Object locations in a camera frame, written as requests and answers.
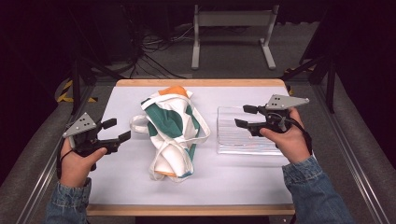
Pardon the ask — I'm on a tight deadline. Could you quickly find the person's left hand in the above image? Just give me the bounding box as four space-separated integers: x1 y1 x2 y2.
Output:
59 137 108 189

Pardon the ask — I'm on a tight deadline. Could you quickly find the clear plastic tray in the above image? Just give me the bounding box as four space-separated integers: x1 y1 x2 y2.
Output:
216 105 285 156

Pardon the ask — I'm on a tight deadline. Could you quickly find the black tripod stand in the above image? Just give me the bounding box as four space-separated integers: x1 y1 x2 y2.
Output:
68 55 126 116
279 54 338 115

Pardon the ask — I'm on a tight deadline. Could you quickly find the person's right hand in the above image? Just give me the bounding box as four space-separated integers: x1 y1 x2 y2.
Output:
259 106 313 164

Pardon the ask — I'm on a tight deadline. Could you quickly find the white green orange tote bag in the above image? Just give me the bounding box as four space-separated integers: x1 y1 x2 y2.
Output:
129 85 212 183

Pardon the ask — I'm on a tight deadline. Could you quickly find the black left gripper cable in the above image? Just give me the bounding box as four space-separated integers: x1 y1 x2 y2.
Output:
55 138 75 181

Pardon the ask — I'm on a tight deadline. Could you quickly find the aluminium rail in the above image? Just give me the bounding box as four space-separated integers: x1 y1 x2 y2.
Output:
311 83 391 224
14 86 96 224

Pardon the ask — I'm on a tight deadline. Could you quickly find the white table mat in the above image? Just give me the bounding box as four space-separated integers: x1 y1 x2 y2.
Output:
88 86 295 206

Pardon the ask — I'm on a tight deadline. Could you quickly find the bundle of black cables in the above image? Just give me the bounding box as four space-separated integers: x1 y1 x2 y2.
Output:
122 12 194 80

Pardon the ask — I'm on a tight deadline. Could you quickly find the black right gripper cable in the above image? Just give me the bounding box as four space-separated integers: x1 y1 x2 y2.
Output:
270 112 314 156

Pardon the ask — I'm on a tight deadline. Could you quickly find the yellow black hazard tape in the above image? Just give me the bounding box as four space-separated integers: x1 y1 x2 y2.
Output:
55 79 99 105

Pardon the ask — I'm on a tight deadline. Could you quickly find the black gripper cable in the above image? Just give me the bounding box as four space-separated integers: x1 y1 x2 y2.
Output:
55 138 75 181
270 112 314 156

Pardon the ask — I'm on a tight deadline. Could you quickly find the white metal stand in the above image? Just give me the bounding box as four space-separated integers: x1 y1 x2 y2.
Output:
191 3 280 71

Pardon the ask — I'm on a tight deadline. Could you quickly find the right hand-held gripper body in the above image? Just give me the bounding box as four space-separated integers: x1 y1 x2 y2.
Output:
247 93 310 138

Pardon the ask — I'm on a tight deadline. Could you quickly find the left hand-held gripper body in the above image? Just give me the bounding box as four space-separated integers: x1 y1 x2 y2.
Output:
62 112 121 159

